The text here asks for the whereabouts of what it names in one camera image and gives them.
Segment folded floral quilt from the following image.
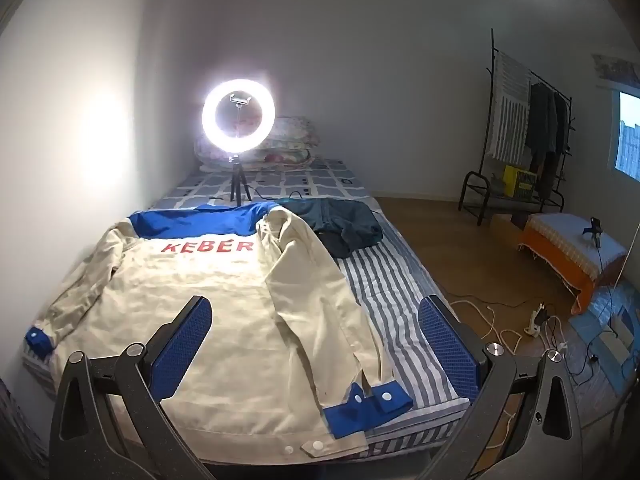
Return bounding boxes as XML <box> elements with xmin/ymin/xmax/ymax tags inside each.
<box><xmin>194</xmin><ymin>116</ymin><xmax>319</xmax><ymax>171</ymax></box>

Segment blue floor mat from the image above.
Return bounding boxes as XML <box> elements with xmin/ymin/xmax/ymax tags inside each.
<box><xmin>570</xmin><ymin>282</ymin><xmax>640</xmax><ymax>396</ymax></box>

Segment white power strip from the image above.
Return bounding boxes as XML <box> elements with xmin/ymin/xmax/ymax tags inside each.
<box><xmin>524</xmin><ymin>302</ymin><xmax>548</xmax><ymax>336</ymax></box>

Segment dark hanging clothes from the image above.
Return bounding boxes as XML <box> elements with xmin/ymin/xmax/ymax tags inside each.
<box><xmin>525</xmin><ymin>82</ymin><xmax>572</xmax><ymax>201</ymax></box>

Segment striped towel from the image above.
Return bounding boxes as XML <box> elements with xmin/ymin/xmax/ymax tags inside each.
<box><xmin>489</xmin><ymin>50</ymin><xmax>533</xmax><ymax>161</ymax></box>

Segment window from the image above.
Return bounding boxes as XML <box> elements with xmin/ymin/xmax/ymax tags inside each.
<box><xmin>607</xmin><ymin>87</ymin><xmax>640</xmax><ymax>181</ymax></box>

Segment cream and blue jacket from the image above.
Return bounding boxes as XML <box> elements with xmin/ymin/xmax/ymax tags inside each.
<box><xmin>25</xmin><ymin>201</ymin><xmax>415</xmax><ymax>461</ymax></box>

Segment yellow crate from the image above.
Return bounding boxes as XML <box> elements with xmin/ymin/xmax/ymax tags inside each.
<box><xmin>502</xmin><ymin>165</ymin><xmax>538</xmax><ymax>197</ymax></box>

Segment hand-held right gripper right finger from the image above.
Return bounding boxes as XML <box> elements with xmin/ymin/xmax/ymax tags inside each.
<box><xmin>417</xmin><ymin>295</ymin><xmax>586</xmax><ymax>480</ymax></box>

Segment black clothes rack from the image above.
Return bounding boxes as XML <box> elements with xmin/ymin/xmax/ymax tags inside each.
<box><xmin>459</xmin><ymin>29</ymin><xmax>573</xmax><ymax>227</ymax></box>

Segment blue checked bed sheet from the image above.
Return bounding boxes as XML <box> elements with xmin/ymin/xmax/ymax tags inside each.
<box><xmin>150</xmin><ymin>157</ymin><xmax>373</xmax><ymax>211</ymax></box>

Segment patterned wall hanging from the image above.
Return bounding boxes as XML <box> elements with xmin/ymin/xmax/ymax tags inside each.
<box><xmin>590</xmin><ymin>52</ymin><xmax>640</xmax><ymax>91</ymax></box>

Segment blue black handheld tool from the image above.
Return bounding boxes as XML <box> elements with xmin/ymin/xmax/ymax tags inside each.
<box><xmin>581</xmin><ymin>216</ymin><xmax>605</xmax><ymax>250</ymax></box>

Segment dark teal jeans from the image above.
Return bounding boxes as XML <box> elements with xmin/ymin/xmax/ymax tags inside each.
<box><xmin>277</xmin><ymin>197</ymin><xmax>385</xmax><ymax>259</ymax></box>

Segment white cable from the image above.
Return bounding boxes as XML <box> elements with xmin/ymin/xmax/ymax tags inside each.
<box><xmin>450</xmin><ymin>300</ymin><xmax>526</xmax><ymax>356</ymax></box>

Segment white box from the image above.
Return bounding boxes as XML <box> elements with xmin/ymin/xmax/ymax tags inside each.
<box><xmin>600</xmin><ymin>317</ymin><xmax>638</xmax><ymax>366</ymax></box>

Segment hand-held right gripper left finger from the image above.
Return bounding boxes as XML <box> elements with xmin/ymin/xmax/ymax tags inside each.
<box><xmin>49</xmin><ymin>295</ymin><xmax>213</xmax><ymax>480</ymax></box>

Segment black tripod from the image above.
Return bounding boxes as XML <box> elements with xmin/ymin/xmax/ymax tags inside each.
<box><xmin>227</xmin><ymin>155</ymin><xmax>251</xmax><ymax>207</ymax></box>

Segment blue white striped bed sheet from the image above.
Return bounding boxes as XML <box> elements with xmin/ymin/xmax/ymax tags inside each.
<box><xmin>22</xmin><ymin>210</ymin><xmax>476</xmax><ymax>461</ymax></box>

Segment orange covered stool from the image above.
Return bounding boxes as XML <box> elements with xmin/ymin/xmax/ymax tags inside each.
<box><xmin>517</xmin><ymin>212</ymin><xmax>628</xmax><ymax>315</ymax></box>

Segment white ring light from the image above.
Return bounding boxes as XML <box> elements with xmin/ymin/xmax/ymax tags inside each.
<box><xmin>201</xmin><ymin>80</ymin><xmax>276</xmax><ymax>151</ymax></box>

